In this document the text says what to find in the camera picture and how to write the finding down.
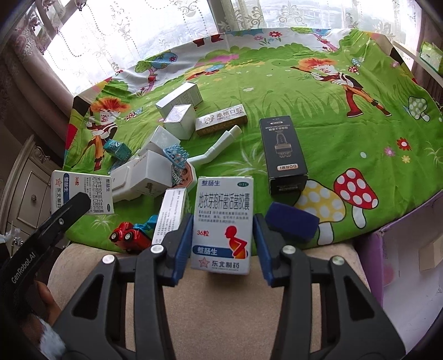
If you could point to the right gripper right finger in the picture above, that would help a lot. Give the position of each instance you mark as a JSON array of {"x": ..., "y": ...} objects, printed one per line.
[{"x": 327, "y": 312}]

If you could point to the dental gold white box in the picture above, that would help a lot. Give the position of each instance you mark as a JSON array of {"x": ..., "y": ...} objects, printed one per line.
[{"x": 222, "y": 119}]

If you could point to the brown patterned curtain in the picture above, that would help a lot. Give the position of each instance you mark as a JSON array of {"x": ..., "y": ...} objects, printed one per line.
[{"x": 34, "y": 100}]

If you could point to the teal small box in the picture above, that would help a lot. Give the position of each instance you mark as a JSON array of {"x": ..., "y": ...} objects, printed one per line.
[{"x": 118, "y": 150}]

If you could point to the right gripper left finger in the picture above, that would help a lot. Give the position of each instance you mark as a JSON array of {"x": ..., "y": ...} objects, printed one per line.
[{"x": 118, "y": 312}]

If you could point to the purple cardboard storage box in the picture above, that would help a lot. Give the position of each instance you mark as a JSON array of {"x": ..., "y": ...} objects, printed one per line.
[{"x": 402, "y": 262}]

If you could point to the white box with bird logo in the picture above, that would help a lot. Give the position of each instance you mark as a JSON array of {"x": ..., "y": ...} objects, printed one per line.
[{"x": 150, "y": 174}]

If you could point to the left hand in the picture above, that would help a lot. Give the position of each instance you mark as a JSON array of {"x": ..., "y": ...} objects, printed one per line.
[{"x": 42, "y": 302}]

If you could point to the orange hexagon badge pack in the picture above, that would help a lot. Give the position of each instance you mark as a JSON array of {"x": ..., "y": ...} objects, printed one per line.
[{"x": 184, "y": 177}]

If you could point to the white cabinet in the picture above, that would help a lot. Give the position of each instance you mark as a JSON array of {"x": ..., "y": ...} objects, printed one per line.
[{"x": 25, "y": 202}]

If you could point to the blue flocked small box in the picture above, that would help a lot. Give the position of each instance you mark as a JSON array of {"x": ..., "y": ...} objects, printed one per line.
[{"x": 294, "y": 224}]

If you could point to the white box film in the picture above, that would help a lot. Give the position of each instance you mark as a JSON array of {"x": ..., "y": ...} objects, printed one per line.
[{"x": 158, "y": 140}]

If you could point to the red toy car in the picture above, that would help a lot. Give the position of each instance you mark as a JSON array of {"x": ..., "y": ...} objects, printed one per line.
[{"x": 129, "y": 238}]

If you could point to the white plastic handle brush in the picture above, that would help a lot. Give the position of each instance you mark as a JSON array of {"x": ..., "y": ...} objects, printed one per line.
[{"x": 225, "y": 140}]

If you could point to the white red medicine box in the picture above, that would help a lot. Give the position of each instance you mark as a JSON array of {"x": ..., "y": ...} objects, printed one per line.
[{"x": 222, "y": 226}]

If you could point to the white long box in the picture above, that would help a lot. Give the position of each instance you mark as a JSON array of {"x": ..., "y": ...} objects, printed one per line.
[{"x": 187, "y": 93}]

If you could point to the green cartoon tablecloth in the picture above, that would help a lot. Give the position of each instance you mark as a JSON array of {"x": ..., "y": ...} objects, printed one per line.
[{"x": 371, "y": 137}]

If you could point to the small white cube box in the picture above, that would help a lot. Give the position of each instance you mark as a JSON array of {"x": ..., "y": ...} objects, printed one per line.
[{"x": 181, "y": 121}]

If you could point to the black tall product box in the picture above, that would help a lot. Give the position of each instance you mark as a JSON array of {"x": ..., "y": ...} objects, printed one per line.
[{"x": 286, "y": 166}]

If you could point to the narrow white text box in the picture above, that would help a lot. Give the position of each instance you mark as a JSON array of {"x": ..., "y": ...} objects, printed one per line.
[{"x": 171, "y": 213}]

